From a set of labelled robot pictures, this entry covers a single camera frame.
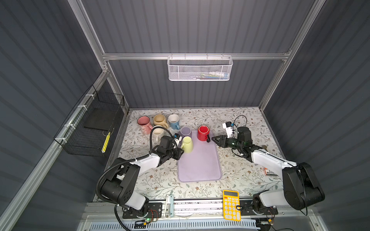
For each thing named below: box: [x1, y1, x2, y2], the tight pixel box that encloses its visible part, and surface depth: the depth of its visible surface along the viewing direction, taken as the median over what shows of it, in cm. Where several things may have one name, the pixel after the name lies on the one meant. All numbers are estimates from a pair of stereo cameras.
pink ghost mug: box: [137, 115, 153, 135], surface depth 101 cm
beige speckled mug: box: [153, 114, 169, 129], surface depth 104 cm
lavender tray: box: [177, 129, 222, 183], surface depth 92 cm
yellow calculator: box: [222, 190, 242, 222], surface depth 75 cm
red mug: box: [197, 124, 211, 143], surface depth 99 cm
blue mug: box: [167, 114, 180, 130], surface depth 103 cm
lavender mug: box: [180, 126, 192, 138], surface depth 97 cm
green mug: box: [180, 135, 194, 154], surface depth 91 cm
